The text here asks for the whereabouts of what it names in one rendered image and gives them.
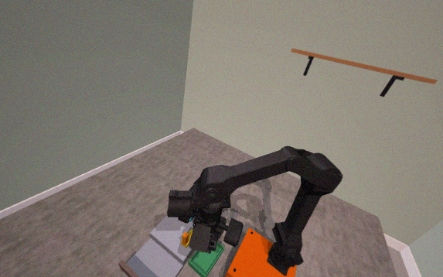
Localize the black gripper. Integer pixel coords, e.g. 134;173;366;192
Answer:
178;209;244;247

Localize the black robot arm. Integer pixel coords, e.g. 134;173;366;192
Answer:
167;146;342;276

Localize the green tray floor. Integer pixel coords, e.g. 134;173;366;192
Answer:
192;245;222;275

